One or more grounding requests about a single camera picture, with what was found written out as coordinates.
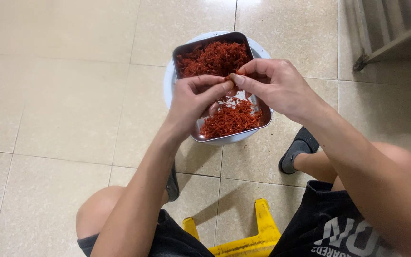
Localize grey metal rack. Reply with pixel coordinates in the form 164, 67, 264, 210
352, 0, 411, 72

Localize person's right leg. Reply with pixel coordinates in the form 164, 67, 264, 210
293, 141, 411, 193

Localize person's black printed shorts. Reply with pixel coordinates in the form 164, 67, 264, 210
77, 180, 407, 257

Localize round white plastic stool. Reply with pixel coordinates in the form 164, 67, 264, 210
163, 31, 274, 146

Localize person's left leg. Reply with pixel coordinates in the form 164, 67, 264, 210
76, 185, 170, 240

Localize person's right dark slipper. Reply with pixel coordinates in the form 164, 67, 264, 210
278, 126, 320, 175

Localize person's left dark slipper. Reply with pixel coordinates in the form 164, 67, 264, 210
165, 161, 181, 203

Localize person's leg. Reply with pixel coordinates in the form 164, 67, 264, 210
293, 141, 411, 193
76, 185, 170, 240

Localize square metal tray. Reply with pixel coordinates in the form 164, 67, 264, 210
171, 31, 273, 143

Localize person's dark slipper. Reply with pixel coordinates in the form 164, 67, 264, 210
165, 161, 181, 203
278, 126, 320, 175

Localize person's left hand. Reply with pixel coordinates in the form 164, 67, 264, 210
169, 74, 235, 133

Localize yellow plastic stool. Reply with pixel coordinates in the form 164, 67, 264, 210
182, 198, 282, 257

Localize person's right hand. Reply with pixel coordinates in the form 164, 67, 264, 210
229, 59, 321, 124

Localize heap of red dried shreds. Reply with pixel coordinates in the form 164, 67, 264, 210
176, 41, 251, 79
200, 96, 263, 140

